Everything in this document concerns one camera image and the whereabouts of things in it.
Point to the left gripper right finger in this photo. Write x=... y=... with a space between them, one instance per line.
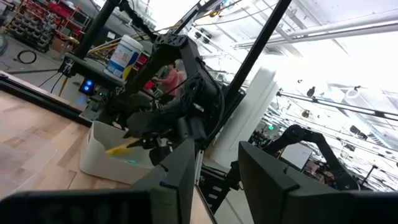
x=273 y=199

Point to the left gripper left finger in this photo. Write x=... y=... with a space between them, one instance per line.
x=174 y=186

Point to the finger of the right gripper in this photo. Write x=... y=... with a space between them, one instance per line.
x=146 y=145
x=141 y=136

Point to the yellow highlighter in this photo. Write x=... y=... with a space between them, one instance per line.
x=118 y=150

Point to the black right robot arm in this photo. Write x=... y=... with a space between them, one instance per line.
x=192 y=62

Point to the background black robot arm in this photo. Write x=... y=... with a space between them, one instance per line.
x=326 y=152

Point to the person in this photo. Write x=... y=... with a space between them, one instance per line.
x=169 y=82

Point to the white round pillar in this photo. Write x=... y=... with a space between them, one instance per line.
x=245 y=118

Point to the black box blue lights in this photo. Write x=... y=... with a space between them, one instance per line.
x=87 y=86

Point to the blue white wipes canister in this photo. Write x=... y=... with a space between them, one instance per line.
x=122 y=57

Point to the black side cart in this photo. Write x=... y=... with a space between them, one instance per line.
x=90 y=68

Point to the black cart pole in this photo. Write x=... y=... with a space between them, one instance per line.
x=96 y=28

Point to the red storage rack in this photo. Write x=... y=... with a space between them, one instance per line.
x=37 y=21

